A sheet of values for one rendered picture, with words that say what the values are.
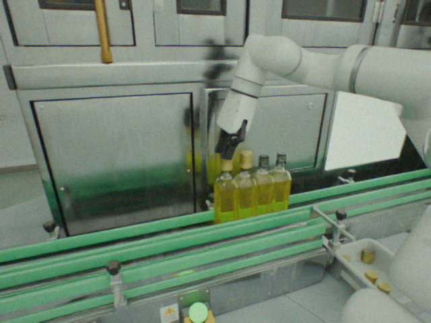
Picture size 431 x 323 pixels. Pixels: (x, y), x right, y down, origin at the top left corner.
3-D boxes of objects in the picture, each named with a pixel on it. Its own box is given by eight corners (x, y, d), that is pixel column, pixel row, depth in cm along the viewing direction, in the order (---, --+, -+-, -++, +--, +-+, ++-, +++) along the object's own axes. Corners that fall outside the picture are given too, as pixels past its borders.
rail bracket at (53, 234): (71, 247, 79) (60, 210, 73) (67, 264, 73) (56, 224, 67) (56, 251, 77) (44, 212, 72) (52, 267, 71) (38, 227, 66)
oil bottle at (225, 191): (229, 231, 86) (231, 171, 77) (236, 241, 81) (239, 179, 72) (213, 234, 84) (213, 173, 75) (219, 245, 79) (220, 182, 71)
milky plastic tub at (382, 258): (364, 256, 92) (370, 236, 89) (429, 309, 73) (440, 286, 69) (324, 268, 87) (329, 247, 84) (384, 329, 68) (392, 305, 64)
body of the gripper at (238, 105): (224, 81, 68) (211, 122, 71) (242, 88, 59) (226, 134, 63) (248, 89, 71) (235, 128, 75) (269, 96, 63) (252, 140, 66)
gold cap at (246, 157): (241, 169, 72) (242, 155, 71) (237, 165, 76) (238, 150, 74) (253, 168, 73) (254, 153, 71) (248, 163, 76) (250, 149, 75)
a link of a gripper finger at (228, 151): (227, 133, 67) (219, 157, 69) (233, 137, 64) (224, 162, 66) (238, 136, 68) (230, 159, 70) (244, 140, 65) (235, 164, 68)
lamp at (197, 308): (204, 305, 66) (204, 297, 65) (210, 321, 63) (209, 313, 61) (187, 311, 65) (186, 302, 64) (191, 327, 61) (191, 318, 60)
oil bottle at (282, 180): (276, 221, 91) (283, 163, 82) (285, 230, 86) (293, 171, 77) (262, 224, 89) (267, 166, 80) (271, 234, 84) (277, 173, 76)
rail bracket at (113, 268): (130, 300, 62) (122, 257, 57) (133, 328, 56) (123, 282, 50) (112, 305, 61) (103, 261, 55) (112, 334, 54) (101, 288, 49)
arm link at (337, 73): (349, 90, 45) (254, 70, 58) (368, 101, 54) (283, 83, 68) (369, 39, 43) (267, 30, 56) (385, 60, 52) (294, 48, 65)
